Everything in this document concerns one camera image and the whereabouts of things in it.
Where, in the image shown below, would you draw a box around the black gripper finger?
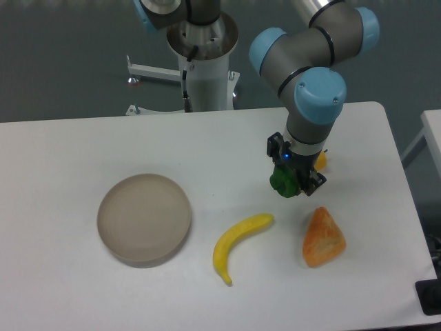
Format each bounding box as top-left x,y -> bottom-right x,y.
267,132 -> 284,166
300,170 -> 327,197

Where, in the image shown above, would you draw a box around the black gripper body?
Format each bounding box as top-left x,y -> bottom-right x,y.
283,141 -> 320,186

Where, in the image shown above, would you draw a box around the green toy pepper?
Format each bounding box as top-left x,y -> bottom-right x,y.
269,165 -> 300,198

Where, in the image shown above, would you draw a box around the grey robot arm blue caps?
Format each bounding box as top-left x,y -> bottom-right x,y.
134,1 -> 380,198

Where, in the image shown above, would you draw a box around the beige round plate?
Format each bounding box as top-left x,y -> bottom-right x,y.
96,174 -> 192,268

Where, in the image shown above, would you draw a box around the small yellow toy fruit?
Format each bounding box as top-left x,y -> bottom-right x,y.
314,151 -> 327,172

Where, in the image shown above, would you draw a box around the orange toy fruit wedge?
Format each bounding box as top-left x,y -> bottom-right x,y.
302,207 -> 347,268

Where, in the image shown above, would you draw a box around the yellow toy banana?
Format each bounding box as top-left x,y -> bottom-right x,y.
212,213 -> 274,286

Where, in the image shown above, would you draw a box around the white side table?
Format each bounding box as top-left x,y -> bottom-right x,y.
400,109 -> 440,174

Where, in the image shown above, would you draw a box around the black device at table edge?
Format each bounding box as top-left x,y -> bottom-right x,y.
415,279 -> 440,316

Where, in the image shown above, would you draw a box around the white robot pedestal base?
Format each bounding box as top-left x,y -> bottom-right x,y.
127,12 -> 240,112

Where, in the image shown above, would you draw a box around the black cable on pedestal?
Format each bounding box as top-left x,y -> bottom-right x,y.
181,45 -> 199,113

